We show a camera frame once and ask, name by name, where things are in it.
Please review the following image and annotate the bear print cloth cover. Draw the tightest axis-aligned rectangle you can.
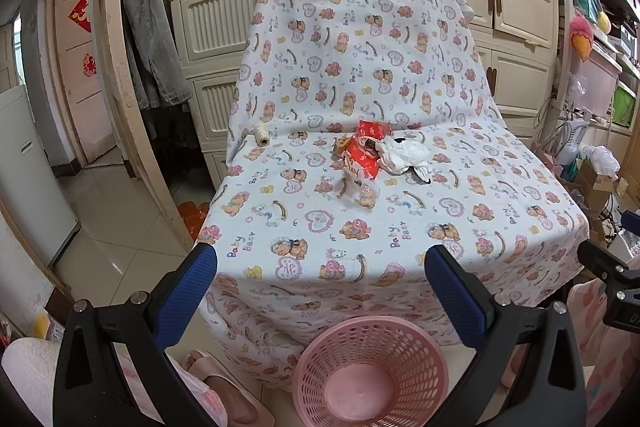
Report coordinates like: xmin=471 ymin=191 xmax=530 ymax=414
xmin=200 ymin=0 xmax=588 ymax=388

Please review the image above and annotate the pink slipper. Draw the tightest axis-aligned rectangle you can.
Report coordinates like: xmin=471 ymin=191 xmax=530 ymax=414
xmin=181 ymin=350 xmax=276 ymax=427

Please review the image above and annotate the orange plastic bag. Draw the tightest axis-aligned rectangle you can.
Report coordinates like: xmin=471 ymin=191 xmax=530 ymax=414
xmin=178 ymin=200 xmax=209 ymax=239

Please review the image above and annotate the white plastic bag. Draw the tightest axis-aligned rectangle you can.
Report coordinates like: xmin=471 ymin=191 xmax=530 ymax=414
xmin=580 ymin=145 xmax=620 ymax=180

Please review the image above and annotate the pink plush toy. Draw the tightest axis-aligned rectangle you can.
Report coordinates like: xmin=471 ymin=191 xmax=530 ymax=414
xmin=568 ymin=13 xmax=593 ymax=63

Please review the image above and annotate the cream thread spool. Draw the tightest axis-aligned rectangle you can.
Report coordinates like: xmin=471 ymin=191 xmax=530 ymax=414
xmin=252 ymin=126 xmax=271 ymax=147

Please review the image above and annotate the cardboard boxes pile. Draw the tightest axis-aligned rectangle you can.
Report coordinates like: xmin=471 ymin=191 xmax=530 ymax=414
xmin=576 ymin=159 xmax=628 ymax=212

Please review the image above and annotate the white refrigerator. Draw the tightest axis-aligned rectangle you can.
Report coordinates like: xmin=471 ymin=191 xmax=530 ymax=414
xmin=0 ymin=86 xmax=80 ymax=268

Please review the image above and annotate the red snack wrapper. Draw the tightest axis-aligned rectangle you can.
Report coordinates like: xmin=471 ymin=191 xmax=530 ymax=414
xmin=343 ymin=120 xmax=392 ymax=180

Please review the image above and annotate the grey hanging garment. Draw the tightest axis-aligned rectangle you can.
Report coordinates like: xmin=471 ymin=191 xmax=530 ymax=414
xmin=122 ymin=0 xmax=191 ymax=110

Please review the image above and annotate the clear plastic wrapper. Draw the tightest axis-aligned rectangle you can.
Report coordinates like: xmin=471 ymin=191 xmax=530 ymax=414
xmin=345 ymin=176 xmax=380 ymax=210

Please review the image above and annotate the pink patterned pajama leg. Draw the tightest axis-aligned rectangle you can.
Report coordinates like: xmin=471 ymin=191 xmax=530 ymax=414
xmin=567 ymin=280 xmax=639 ymax=426

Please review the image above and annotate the white tissue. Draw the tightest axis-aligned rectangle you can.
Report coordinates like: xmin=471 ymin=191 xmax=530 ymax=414
xmin=375 ymin=135 xmax=432 ymax=183

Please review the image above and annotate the pink plastic waste basket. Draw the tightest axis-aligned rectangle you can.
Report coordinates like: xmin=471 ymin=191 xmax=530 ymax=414
xmin=292 ymin=315 xmax=449 ymax=427

